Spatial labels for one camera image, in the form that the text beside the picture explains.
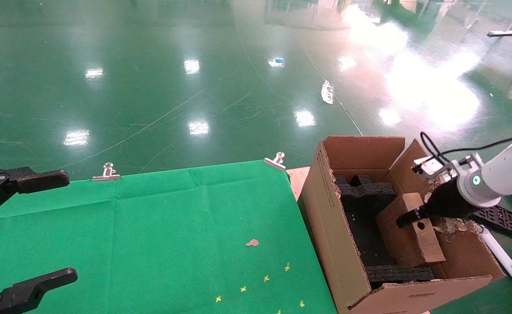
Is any small cardboard box with hole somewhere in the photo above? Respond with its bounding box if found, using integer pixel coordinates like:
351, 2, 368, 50
376, 193, 447, 267

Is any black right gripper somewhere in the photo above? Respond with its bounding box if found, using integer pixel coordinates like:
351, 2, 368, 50
397, 177, 478, 228

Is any grey metal camera bracket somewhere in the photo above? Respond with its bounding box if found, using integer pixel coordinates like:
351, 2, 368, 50
445, 153, 485, 179

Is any black foam insert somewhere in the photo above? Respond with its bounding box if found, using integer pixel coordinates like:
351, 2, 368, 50
334, 174, 437, 284

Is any thick black braided cable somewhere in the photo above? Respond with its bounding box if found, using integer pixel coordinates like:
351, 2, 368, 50
420, 131, 512, 164

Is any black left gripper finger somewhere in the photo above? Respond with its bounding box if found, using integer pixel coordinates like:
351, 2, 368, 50
0, 268, 78, 314
0, 165, 70, 223

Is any white plastic wrapper litter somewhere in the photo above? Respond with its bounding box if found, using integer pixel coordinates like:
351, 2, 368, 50
321, 81, 335, 104

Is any white pipe frame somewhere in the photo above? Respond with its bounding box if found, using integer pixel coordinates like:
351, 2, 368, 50
476, 225, 512, 306

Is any green table cloth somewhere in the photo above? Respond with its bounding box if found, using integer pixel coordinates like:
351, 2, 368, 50
0, 160, 339, 314

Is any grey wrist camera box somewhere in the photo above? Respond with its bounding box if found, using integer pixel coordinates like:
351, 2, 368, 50
411, 156, 446, 177

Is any large open cardboard carton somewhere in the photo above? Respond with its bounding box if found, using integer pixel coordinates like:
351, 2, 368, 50
302, 135, 507, 314

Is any silver binder clip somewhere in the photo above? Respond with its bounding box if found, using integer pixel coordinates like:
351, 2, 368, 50
263, 151, 287, 171
92, 162, 120, 182

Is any black plastic lattice panel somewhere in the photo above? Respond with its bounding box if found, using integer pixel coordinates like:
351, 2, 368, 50
474, 205, 512, 242

